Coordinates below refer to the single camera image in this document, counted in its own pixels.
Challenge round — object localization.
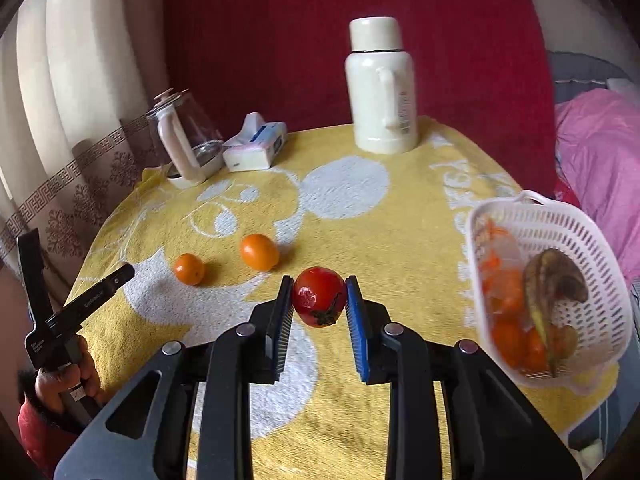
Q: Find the orange mandarin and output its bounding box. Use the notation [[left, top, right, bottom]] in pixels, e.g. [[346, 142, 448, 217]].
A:
[[240, 234, 280, 272], [491, 320, 527, 370]]

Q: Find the white plastic basket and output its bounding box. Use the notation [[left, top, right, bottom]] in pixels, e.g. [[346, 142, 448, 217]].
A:
[[465, 191, 634, 396]]

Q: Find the orange plastic snack bag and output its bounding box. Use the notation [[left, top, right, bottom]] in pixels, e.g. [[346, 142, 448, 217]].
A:
[[478, 219, 525, 320]]

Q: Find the overripe brown banana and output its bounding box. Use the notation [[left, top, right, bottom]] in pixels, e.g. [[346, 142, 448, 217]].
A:
[[523, 248, 589, 377]]

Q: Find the red tomato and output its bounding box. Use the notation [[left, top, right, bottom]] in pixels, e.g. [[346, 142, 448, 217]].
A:
[[292, 266, 347, 327]]

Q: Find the person's left hand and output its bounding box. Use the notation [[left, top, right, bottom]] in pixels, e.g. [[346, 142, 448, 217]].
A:
[[34, 335, 104, 416]]

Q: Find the yellow and white towel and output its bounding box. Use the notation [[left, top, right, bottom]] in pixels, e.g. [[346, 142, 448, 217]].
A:
[[67, 115, 622, 480]]

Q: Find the orange mandarin behind banana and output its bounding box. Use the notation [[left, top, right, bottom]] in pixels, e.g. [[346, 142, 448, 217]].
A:
[[240, 234, 280, 272]]

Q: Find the beige patterned curtain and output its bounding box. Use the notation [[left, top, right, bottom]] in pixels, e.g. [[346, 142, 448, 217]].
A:
[[1, 0, 168, 283]]

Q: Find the glass electric kettle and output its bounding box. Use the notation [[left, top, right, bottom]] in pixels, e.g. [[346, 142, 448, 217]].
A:
[[145, 88, 224, 190]]

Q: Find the white tissue pack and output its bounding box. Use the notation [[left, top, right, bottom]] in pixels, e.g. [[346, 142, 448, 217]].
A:
[[222, 112, 288, 172]]

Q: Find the red fabric headboard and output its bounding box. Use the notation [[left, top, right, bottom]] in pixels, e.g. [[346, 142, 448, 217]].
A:
[[163, 0, 556, 195]]

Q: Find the pink polka-dot duvet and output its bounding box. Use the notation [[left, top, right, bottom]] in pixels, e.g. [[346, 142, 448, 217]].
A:
[[555, 89, 639, 283]]

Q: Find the cream thermos flask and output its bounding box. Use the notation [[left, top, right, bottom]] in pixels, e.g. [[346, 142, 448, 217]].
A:
[[345, 16, 419, 155]]

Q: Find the grey bed headboard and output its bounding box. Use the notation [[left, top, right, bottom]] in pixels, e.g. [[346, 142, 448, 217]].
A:
[[547, 51, 630, 104]]

